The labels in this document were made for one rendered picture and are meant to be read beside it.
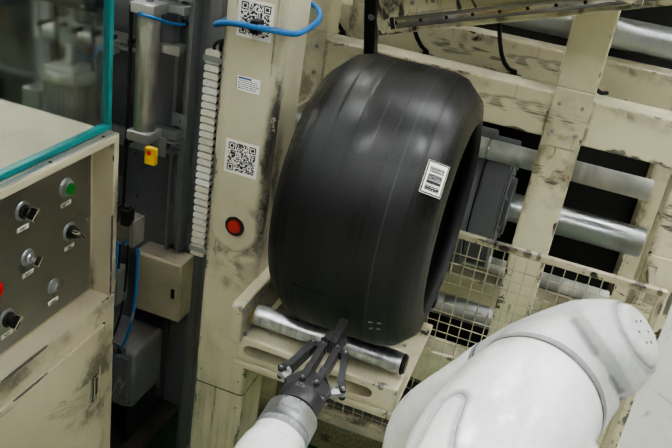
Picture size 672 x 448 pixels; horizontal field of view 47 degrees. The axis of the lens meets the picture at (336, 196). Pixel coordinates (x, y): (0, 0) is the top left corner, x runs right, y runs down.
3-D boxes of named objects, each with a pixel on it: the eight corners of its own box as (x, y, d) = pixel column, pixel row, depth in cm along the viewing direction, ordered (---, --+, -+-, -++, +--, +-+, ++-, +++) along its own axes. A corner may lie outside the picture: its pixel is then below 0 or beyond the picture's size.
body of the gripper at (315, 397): (319, 405, 124) (340, 367, 131) (271, 388, 126) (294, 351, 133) (316, 437, 128) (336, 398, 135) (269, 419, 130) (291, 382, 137)
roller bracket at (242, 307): (227, 341, 165) (231, 303, 161) (298, 261, 200) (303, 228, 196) (241, 346, 164) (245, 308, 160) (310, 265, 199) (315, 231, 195)
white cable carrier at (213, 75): (189, 253, 176) (205, 48, 156) (200, 244, 180) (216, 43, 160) (206, 259, 175) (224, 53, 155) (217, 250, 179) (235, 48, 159)
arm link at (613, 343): (492, 310, 91) (436, 364, 80) (627, 251, 79) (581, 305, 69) (553, 408, 90) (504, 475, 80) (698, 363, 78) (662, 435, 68)
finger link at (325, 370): (310, 381, 130) (318, 384, 130) (336, 340, 139) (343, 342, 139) (309, 397, 132) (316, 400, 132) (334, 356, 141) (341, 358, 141)
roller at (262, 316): (247, 311, 165) (256, 298, 168) (246, 326, 167) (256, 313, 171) (404, 364, 156) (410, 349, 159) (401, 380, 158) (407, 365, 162)
